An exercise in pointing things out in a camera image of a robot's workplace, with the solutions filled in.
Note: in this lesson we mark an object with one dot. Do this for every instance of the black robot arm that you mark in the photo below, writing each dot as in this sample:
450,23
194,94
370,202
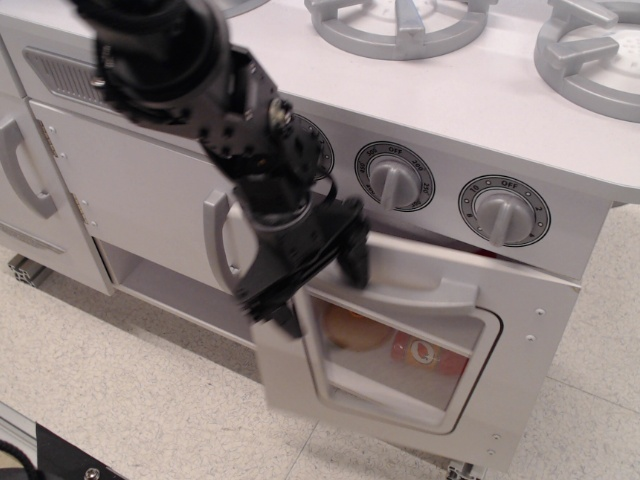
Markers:
169,66

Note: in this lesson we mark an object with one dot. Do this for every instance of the grey oven door handle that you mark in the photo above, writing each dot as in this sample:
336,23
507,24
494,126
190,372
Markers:
449,297

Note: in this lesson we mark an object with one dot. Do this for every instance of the grey right stove knob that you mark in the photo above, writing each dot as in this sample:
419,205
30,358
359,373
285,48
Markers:
504,211

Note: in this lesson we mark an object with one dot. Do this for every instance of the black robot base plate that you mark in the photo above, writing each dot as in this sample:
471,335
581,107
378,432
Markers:
58,458

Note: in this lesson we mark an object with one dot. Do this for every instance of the grey vent grille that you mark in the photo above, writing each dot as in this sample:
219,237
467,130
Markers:
66,77

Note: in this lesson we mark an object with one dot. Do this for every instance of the white left cupboard door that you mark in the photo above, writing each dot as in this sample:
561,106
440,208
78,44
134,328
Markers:
39,218

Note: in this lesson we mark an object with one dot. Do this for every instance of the grey left stove burner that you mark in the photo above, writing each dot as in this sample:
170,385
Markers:
411,40

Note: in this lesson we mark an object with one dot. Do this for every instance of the aluminium frame rail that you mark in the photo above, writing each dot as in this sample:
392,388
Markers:
458,470
28,271

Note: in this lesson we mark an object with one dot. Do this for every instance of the brown toy bread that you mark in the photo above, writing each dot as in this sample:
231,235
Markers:
352,331

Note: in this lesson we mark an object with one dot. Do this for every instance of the grey stove burner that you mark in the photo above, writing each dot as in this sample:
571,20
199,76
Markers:
588,53
411,40

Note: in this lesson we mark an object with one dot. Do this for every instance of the aluminium frame rail left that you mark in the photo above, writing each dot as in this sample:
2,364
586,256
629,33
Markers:
28,271

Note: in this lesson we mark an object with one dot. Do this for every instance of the orange labelled toy can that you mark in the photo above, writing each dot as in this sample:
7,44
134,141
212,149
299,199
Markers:
415,352

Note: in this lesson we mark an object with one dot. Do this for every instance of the grey left stove knob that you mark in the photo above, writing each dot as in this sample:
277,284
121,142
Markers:
327,156

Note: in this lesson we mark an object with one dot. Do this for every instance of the white cabinet door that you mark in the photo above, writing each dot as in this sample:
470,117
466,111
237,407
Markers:
138,194

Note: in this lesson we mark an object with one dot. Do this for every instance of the grey middle oven knob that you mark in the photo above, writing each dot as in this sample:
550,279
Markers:
394,176

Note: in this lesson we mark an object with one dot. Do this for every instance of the aluminium frame rail right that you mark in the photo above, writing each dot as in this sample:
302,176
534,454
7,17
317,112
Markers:
458,470

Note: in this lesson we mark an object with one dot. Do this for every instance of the white toy oven door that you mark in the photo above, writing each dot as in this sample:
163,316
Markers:
510,339

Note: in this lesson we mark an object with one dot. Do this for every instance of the grey cabinet door handle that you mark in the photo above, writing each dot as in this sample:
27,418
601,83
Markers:
224,239

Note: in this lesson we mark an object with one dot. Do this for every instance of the grey right stove burner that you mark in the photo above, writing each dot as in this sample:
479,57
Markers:
588,53

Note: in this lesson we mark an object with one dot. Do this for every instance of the red toy food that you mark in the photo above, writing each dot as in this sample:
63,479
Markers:
486,253

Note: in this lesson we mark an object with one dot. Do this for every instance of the white toy kitchen unit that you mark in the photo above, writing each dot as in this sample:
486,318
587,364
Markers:
480,110

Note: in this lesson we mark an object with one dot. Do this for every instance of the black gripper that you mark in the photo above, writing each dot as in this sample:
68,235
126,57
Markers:
289,256

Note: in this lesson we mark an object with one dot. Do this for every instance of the grey stove knob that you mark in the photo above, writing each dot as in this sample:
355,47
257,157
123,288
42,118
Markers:
504,211
327,156

